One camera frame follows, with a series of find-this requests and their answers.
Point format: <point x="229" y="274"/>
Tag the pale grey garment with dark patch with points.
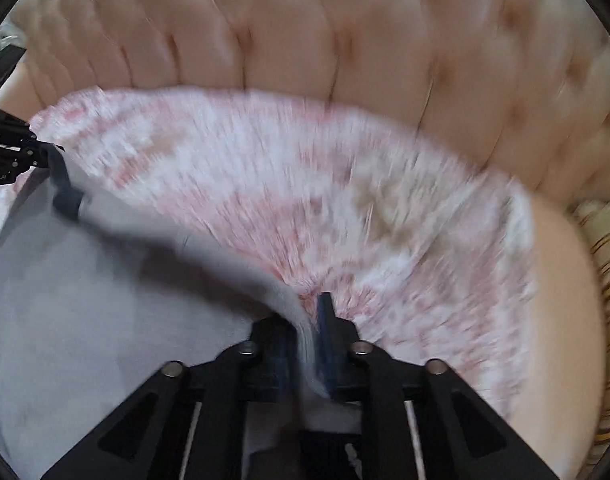
<point x="110" y="285"/>

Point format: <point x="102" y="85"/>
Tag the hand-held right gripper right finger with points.
<point x="327" y="350"/>

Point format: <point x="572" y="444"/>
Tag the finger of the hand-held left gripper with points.
<point x="67" y="200"/>

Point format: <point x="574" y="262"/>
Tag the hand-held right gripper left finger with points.
<point x="277" y="360"/>

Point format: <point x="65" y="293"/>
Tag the beige tufted leather sofa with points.
<point x="335" y="35"/>

